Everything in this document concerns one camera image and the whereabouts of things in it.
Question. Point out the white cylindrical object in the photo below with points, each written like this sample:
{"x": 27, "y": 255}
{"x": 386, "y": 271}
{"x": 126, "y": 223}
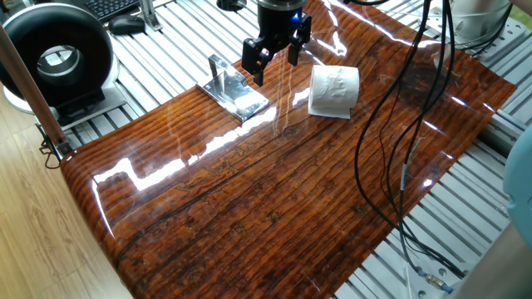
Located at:
{"x": 478, "y": 18}

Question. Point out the black computer mouse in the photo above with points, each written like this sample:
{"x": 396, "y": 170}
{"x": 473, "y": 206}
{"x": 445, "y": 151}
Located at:
{"x": 126, "y": 25}

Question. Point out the glossy wood pattern mat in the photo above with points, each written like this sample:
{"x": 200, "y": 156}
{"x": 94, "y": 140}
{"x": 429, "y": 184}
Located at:
{"x": 249, "y": 199}

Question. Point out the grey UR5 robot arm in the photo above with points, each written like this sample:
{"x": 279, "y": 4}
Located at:
{"x": 519, "y": 187}

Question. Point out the brown wooden pole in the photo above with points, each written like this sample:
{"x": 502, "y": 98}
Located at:
{"x": 33, "y": 95}

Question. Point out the white toilet paper roll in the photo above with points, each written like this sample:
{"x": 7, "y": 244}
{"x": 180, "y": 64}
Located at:
{"x": 332, "y": 89}

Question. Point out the black computer keyboard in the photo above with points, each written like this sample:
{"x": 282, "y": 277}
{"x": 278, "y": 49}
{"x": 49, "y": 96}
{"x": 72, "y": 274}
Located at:
{"x": 110, "y": 8}

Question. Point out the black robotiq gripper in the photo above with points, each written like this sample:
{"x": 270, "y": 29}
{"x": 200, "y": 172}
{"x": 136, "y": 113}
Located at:
{"x": 278, "y": 21}

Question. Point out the black round disc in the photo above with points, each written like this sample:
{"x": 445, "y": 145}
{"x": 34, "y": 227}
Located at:
{"x": 230, "y": 4}

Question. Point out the silver perforated mounting plate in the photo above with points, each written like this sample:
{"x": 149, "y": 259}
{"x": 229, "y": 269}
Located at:
{"x": 511, "y": 35}

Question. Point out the chrome toilet paper holder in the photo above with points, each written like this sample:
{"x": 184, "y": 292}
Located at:
{"x": 237, "y": 97}

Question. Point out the aluminium upright bracket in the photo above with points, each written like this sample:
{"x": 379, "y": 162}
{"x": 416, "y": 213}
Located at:
{"x": 149, "y": 14}

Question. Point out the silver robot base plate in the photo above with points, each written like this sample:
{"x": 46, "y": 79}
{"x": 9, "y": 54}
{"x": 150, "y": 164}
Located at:
{"x": 420, "y": 286}

